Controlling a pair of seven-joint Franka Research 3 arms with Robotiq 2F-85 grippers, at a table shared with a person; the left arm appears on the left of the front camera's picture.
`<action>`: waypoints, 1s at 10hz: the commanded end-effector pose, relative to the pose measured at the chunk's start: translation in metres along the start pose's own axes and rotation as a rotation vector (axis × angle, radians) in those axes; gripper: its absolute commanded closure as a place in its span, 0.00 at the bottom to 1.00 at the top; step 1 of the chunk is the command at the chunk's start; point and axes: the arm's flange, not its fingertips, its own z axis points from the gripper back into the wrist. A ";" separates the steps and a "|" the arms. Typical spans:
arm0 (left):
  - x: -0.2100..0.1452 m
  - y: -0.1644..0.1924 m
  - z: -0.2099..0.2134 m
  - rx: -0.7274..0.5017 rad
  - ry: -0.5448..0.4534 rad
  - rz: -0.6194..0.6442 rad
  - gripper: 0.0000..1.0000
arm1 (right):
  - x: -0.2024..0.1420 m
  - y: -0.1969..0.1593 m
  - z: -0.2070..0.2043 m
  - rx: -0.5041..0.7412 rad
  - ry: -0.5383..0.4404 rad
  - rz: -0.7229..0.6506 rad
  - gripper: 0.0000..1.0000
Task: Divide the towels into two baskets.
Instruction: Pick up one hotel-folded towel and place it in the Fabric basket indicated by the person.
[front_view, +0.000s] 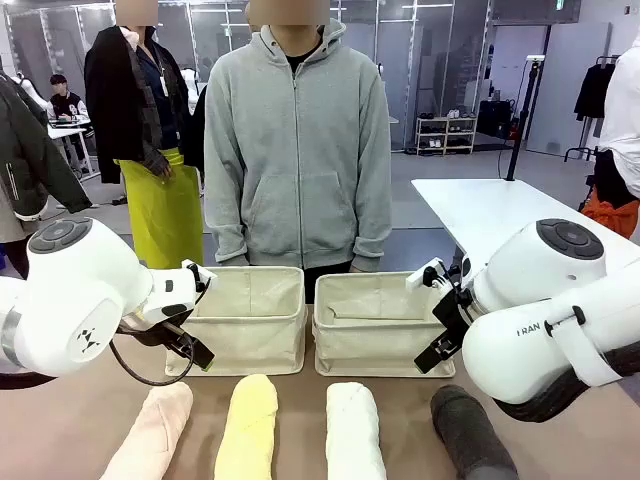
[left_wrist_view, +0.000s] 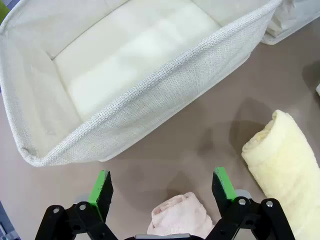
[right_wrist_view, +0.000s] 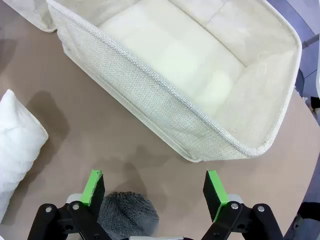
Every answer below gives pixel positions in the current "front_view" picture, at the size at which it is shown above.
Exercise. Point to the figure in white jacket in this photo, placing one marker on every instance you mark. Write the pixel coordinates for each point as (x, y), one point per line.
(620, 125)

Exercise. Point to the white side table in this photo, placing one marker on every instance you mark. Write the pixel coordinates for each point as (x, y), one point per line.
(490, 210)

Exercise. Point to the dark grey towel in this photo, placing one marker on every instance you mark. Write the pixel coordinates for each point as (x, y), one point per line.
(470, 435)

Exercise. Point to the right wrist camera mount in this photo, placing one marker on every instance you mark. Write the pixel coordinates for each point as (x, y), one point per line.
(424, 274)

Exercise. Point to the cream fabric basket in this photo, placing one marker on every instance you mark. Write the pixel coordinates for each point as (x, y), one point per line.
(370, 340)
(250, 330)

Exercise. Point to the person's left forearm grey sleeve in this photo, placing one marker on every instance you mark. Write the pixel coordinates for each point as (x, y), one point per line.
(375, 225)

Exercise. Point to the clothes rack with black garment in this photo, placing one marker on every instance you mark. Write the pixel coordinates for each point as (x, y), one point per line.
(595, 92)

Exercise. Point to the black suitcase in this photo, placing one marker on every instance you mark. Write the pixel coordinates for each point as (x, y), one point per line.
(495, 117)

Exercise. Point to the person in grey hoodie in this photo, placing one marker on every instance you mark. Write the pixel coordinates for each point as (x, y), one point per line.
(295, 150)

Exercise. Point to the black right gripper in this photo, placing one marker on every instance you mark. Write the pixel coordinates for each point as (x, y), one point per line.
(452, 315)

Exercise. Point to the wooden shoe rack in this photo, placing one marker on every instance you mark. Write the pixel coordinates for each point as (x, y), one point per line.
(446, 134)

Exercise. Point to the white background desk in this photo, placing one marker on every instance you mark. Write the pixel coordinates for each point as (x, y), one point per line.
(67, 131)

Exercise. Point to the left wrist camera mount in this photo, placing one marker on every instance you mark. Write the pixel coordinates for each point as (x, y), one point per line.
(200, 277)

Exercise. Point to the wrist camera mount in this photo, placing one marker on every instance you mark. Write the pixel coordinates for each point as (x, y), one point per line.
(200, 277)
(424, 274)

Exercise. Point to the seated person in varsity jacket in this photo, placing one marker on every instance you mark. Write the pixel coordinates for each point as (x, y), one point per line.
(65, 102)

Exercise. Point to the figure in dark green jacket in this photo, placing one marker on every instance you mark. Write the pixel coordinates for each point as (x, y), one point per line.
(25, 165)

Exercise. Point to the person's right forearm grey sleeve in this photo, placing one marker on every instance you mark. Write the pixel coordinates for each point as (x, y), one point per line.
(222, 220)

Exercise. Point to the white rolled towel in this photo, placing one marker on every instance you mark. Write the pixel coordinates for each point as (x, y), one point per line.
(352, 430)

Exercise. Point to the black tripod pole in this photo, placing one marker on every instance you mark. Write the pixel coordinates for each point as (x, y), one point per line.
(522, 115)

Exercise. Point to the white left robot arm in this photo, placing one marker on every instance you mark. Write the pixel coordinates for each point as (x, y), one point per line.
(75, 300)

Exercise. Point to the figure with yellow skirt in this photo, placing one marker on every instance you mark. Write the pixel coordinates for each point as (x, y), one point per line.
(160, 210)

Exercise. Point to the pink towel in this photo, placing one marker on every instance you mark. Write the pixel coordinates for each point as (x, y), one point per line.
(150, 430)

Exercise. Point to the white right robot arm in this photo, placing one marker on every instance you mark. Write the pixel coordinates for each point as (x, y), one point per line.
(530, 305)

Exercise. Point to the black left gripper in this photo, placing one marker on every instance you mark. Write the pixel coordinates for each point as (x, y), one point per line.
(155, 334)

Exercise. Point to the yellow towel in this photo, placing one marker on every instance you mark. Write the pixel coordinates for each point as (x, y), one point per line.
(248, 425)

